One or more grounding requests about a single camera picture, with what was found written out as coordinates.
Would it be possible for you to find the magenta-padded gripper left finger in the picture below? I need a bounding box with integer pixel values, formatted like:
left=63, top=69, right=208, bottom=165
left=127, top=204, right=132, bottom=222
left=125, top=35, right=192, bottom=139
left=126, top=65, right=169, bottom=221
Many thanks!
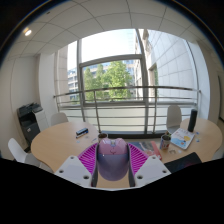
left=54, top=142, right=100, bottom=188

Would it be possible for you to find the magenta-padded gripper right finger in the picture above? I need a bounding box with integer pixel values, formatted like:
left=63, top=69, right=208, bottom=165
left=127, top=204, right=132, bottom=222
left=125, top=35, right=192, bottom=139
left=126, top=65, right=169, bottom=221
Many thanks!
left=127, top=142, right=172, bottom=188

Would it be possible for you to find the pink and lilac computer mouse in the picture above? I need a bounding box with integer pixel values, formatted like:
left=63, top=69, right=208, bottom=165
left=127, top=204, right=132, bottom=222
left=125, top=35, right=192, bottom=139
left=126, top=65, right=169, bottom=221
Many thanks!
left=96, top=137, right=130, bottom=182

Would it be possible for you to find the small dark blue box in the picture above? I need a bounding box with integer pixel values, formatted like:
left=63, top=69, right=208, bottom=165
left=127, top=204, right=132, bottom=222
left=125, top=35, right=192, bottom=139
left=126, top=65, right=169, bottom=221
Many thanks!
left=75, top=127, right=90, bottom=139

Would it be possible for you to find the printed cup with plant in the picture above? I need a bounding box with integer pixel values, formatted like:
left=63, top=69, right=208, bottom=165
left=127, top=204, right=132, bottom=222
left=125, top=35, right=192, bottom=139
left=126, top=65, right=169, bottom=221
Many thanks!
left=159, top=131, right=172, bottom=151

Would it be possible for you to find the light blue booklet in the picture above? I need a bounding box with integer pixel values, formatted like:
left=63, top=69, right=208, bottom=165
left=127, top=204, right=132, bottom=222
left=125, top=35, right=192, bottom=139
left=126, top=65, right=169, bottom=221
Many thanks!
left=170, top=127, right=196, bottom=150

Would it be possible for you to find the metal balcony railing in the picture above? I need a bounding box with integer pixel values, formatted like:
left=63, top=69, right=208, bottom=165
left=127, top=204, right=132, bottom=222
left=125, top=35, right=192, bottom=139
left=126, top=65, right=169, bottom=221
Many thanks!
left=53, top=85, right=202, bottom=134

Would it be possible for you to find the black cylindrical speaker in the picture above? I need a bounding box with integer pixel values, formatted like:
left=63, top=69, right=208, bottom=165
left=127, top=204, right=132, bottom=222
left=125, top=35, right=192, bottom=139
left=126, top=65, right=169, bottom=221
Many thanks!
left=187, top=108, right=199, bottom=133

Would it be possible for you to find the black office printer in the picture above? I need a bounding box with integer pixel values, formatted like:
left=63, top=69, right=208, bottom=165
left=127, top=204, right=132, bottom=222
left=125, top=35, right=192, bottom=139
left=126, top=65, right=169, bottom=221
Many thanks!
left=17, top=102, right=49, bottom=145

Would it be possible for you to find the white chair with wooden legs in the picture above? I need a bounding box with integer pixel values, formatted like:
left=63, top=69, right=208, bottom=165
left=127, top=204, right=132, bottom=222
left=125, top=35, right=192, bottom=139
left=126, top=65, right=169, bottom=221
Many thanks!
left=7, top=137, right=43, bottom=168

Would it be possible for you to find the green tree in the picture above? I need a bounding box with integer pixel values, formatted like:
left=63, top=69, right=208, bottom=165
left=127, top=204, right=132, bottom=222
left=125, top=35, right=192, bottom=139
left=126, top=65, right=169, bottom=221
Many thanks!
left=83, top=60, right=134, bottom=101

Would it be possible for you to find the round ceiling light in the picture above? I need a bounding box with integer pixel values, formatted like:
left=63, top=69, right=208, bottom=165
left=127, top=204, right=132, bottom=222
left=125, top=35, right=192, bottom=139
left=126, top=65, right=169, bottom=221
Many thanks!
left=22, top=27, right=33, bottom=37

